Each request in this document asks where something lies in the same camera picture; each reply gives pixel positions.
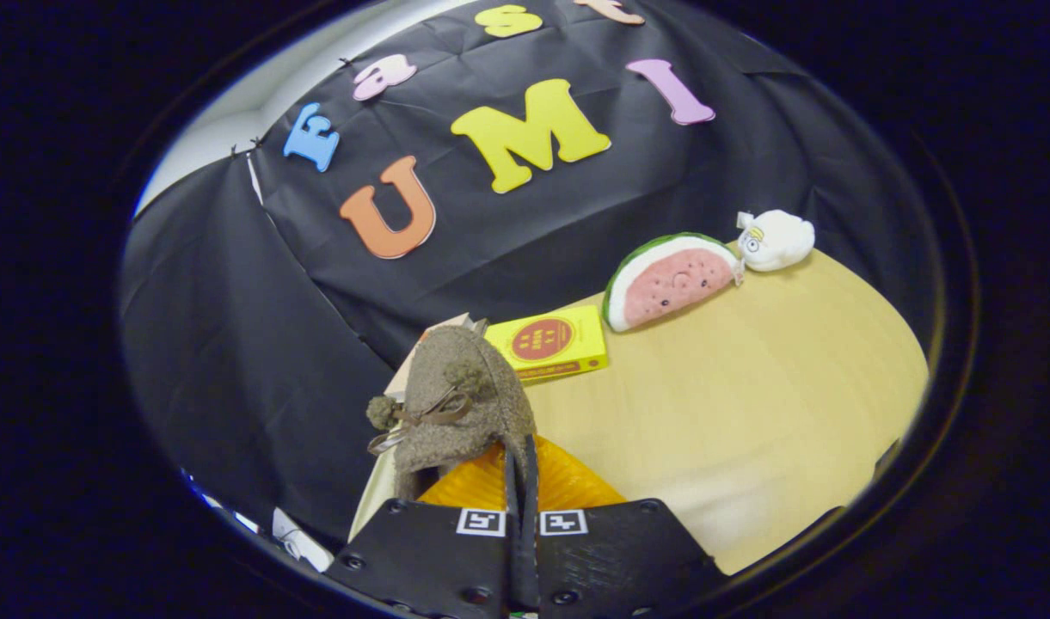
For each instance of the white plush toy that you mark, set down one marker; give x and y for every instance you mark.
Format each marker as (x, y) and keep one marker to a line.
(778, 241)

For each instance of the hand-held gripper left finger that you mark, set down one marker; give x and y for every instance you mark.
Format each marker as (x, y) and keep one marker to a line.
(439, 559)

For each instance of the yellow book with red circle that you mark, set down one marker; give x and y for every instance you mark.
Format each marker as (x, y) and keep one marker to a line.
(550, 344)

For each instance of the brown fuzzy loafer shoe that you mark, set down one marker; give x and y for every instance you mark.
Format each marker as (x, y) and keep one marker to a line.
(473, 404)

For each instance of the white desk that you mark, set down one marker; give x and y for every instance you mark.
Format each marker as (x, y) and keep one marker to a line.
(301, 542)

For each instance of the beige fabric storage box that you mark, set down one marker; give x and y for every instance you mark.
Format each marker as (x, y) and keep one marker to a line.
(378, 490)

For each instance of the watermelon slice plush toy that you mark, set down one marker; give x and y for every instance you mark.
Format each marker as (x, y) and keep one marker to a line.
(671, 284)

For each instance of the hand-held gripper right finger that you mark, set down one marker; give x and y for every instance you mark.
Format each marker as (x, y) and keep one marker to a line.
(619, 559)

